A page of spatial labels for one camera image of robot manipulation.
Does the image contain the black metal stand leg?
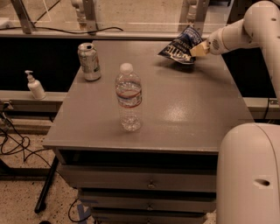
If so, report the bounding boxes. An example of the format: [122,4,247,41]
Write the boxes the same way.
[34,157,59,214]

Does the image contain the metal window frame rail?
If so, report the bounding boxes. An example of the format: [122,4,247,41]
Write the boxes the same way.
[0,0,210,39]

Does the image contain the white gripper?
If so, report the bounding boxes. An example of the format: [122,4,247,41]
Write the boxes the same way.
[190,27,233,57]

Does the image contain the black floor cables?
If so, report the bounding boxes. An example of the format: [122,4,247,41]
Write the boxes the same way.
[0,112,60,170]

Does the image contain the grey drawer cabinet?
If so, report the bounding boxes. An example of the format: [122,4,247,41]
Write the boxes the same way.
[45,40,251,224]

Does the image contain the clear plastic water bottle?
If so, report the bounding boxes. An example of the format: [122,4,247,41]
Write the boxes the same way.
[115,63,142,131]

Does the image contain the blue chip bag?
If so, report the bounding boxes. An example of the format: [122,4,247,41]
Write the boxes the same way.
[158,25,203,65]

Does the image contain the green and silver soda can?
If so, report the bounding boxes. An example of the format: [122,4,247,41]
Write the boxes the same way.
[78,43,102,81]

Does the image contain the black cable on ledge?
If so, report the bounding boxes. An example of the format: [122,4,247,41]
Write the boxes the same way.
[0,25,124,35]

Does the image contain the white pump dispenser bottle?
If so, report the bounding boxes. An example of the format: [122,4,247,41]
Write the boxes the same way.
[24,70,46,100]

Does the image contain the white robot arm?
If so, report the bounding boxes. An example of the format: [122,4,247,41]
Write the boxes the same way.
[191,0,280,224]

